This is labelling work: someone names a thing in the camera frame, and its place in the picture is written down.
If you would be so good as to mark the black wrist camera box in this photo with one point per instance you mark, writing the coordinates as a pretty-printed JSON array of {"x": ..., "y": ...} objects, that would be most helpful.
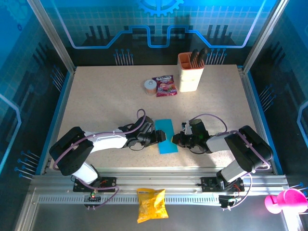
[
  {"x": 197, "y": 127},
  {"x": 146, "y": 124}
]

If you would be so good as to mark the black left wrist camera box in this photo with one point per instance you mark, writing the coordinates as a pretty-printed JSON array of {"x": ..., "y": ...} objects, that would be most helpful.
[{"x": 146, "y": 124}]

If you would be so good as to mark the yellow chips bag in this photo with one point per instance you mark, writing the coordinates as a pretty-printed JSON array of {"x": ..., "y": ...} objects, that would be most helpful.
[{"x": 151, "y": 207}]

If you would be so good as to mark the pink plastic cup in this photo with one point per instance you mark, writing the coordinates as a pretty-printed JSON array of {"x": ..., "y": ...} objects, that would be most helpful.
[{"x": 288, "y": 199}]

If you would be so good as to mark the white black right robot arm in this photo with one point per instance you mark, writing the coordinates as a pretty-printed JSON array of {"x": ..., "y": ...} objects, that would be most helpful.
[{"x": 250, "y": 146}]

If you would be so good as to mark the orange can with white lid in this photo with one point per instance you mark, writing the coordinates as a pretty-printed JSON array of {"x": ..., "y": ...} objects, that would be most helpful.
[{"x": 150, "y": 87}]

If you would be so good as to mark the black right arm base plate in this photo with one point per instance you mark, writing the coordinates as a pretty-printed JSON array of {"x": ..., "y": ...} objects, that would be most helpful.
[{"x": 209, "y": 184}]

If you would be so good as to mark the blue cloth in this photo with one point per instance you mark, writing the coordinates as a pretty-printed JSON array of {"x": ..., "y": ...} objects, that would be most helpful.
[{"x": 166, "y": 126}]

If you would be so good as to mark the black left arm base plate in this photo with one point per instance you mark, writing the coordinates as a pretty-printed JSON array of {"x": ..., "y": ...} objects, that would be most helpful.
[{"x": 108, "y": 183}]

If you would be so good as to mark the small black controller board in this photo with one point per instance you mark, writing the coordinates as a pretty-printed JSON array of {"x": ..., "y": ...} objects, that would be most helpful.
[
  {"x": 92, "y": 198},
  {"x": 228, "y": 201}
]

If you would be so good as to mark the cream knife block orange top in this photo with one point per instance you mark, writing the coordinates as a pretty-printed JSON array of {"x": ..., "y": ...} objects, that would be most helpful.
[{"x": 190, "y": 79}]

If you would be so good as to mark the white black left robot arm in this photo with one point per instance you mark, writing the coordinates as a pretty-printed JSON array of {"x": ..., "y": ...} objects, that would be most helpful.
[{"x": 106, "y": 142}]

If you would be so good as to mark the aluminium mounting rail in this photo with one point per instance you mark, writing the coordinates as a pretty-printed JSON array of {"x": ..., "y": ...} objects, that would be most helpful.
[{"x": 156, "y": 179}]

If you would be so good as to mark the aluminium frame post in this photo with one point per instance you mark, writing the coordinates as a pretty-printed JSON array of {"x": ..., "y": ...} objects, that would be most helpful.
[
  {"x": 264, "y": 36},
  {"x": 51, "y": 36}
]

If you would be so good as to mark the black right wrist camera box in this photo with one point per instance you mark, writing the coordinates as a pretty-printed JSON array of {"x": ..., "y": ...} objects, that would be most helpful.
[{"x": 197, "y": 127}]

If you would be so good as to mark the purple snack bag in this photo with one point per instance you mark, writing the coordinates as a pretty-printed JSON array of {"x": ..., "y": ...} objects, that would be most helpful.
[{"x": 166, "y": 85}]

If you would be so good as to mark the aluminium side rail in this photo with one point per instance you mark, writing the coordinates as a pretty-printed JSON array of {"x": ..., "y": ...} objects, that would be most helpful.
[
  {"x": 255, "y": 108},
  {"x": 60, "y": 115}
]

